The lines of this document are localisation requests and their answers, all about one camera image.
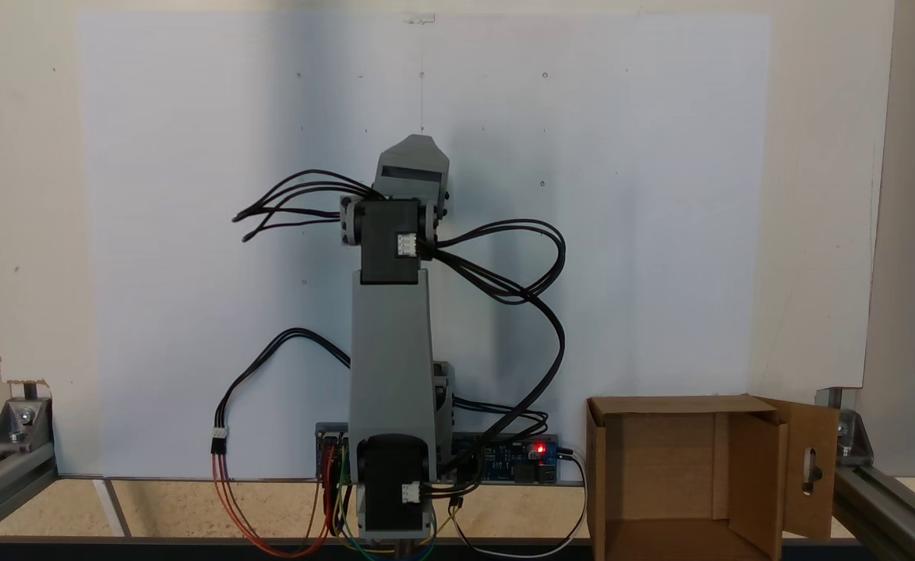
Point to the small blue driver board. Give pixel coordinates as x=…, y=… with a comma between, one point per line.
x=325, y=436

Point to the metal corner bracket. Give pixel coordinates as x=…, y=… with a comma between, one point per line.
x=851, y=440
x=17, y=425

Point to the aluminium frame rail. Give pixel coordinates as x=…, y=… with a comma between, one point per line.
x=1, y=479
x=894, y=510

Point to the black frame bar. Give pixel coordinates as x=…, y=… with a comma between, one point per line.
x=114, y=550

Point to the large white paper sheet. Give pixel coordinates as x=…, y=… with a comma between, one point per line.
x=192, y=195

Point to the open cardboard box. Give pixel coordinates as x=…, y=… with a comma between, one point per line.
x=660, y=483

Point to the clear tape strip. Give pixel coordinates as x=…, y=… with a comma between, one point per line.
x=420, y=18

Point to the blue circuit board red LED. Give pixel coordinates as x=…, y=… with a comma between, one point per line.
x=508, y=465

